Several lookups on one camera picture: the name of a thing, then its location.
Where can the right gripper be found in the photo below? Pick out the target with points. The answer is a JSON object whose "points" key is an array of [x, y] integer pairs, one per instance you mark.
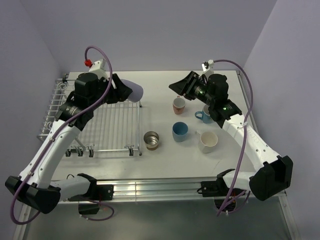
{"points": [[185, 86]]}

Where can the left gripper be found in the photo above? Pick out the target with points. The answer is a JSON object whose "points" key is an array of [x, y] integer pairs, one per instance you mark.
{"points": [[121, 93]]}

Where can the lilac cup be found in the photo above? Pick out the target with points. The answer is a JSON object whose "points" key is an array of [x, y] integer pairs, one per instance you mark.
{"points": [[137, 91]]}

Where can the blue cup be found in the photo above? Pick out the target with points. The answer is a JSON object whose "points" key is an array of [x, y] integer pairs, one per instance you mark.
{"points": [[179, 131]]}

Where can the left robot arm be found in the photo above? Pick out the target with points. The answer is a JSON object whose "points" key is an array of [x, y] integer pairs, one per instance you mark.
{"points": [[34, 186]]}

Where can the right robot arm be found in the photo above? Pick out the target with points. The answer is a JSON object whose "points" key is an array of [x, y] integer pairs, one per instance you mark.
{"points": [[272, 172]]}

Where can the pink mug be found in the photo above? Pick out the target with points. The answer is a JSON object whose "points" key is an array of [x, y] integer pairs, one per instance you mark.
{"points": [[178, 105]]}

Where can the steel cup brown base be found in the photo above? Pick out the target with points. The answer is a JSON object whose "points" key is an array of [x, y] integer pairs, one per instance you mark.
{"points": [[151, 140]]}

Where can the white mug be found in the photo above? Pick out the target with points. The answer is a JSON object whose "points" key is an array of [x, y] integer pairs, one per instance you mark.
{"points": [[207, 141]]}

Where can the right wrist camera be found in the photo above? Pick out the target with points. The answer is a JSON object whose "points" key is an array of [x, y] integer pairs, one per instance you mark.
{"points": [[208, 68]]}

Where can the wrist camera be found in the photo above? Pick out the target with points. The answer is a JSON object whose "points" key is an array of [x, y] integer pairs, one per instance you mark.
{"points": [[208, 68], [97, 67]]}

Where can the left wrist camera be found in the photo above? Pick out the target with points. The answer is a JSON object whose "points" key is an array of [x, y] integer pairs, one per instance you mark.
{"points": [[97, 67]]}

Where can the metal wire dish rack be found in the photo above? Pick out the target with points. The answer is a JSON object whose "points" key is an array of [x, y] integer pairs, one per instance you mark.
{"points": [[115, 128]]}

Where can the blue mug with handle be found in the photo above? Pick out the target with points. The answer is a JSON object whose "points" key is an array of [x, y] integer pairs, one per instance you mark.
{"points": [[204, 115]]}

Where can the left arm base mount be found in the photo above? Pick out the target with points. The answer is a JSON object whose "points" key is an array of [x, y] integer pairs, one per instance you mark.
{"points": [[96, 195]]}

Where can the aluminium rail frame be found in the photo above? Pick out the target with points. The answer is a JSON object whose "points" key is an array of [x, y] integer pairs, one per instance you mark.
{"points": [[155, 195]]}

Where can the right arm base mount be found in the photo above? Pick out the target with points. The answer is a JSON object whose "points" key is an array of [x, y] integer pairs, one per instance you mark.
{"points": [[212, 190]]}

